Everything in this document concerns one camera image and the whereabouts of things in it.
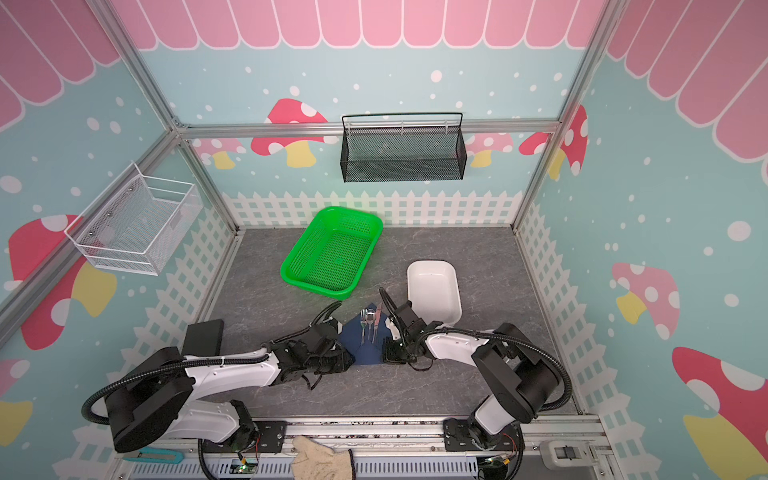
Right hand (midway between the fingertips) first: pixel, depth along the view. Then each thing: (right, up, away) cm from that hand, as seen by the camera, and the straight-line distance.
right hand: (379, 358), depth 87 cm
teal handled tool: (-54, -19, -14) cm, 59 cm away
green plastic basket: (-19, +31, +26) cm, 44 cm away
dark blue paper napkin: (-5, +6, +5) cm, 9 cm away
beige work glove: (-15, -20, -15) cm, 29 cm away
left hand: (-8, -2, -1) cm, 8 cm away
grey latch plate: (+45, -16, -17) cm, 51 cm away
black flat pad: (-55, +4, +6) cm, 55 cm away
